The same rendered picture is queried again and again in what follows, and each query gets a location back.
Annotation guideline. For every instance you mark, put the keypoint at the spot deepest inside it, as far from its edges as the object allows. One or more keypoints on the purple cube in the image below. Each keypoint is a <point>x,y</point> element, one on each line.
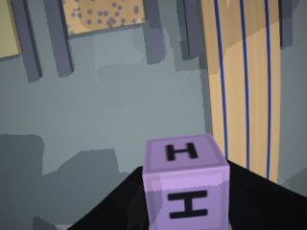
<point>186,183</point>

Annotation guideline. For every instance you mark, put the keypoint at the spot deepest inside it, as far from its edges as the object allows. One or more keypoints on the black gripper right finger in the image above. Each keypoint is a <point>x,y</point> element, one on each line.
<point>256,203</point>

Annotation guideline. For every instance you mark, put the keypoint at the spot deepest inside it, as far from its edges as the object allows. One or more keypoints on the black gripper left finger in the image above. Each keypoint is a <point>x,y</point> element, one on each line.
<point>125,208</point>

